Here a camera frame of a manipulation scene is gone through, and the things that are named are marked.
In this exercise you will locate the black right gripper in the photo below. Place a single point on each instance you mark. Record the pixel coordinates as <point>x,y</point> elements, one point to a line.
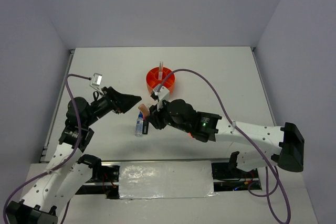
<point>155,116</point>

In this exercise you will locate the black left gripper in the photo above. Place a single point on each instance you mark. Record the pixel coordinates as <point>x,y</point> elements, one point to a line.
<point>119,102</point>

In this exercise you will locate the black pink highlighter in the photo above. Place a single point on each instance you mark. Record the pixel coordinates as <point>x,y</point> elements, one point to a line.
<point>145,127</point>

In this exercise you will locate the blue white glue bottle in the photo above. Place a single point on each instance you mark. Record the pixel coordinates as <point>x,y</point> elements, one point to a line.
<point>139,125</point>

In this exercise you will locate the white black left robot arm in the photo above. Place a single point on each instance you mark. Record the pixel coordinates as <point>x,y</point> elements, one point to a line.
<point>70,167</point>

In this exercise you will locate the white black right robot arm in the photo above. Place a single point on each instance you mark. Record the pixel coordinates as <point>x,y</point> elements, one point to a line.
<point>282,146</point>

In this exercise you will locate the orange round desk organizer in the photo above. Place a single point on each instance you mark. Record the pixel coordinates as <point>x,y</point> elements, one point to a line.
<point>152,79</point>

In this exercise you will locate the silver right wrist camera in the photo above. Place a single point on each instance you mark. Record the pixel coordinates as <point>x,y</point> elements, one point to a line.
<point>160,94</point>

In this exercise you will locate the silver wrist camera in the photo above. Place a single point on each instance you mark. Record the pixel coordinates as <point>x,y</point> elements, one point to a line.
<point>96,81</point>
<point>160,94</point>

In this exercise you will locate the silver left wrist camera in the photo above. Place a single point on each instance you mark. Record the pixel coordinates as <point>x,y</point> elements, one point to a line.
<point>96,81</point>

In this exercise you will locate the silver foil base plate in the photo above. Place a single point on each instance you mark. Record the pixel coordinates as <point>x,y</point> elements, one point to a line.
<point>166,180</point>

